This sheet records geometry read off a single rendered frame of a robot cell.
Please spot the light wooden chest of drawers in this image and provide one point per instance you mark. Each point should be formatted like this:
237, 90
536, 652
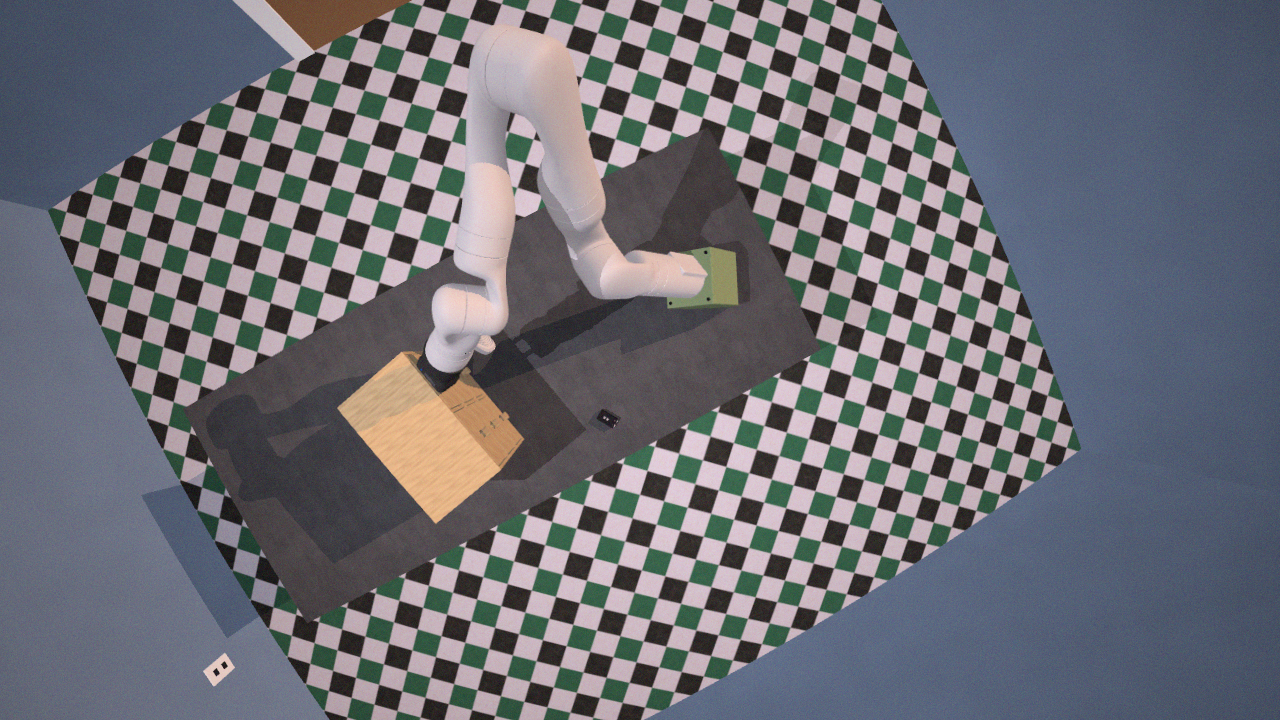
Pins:
419, 438

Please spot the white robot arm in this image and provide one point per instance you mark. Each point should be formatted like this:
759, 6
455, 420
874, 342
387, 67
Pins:
533, 75

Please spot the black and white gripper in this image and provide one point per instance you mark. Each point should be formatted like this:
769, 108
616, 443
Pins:
441, 369

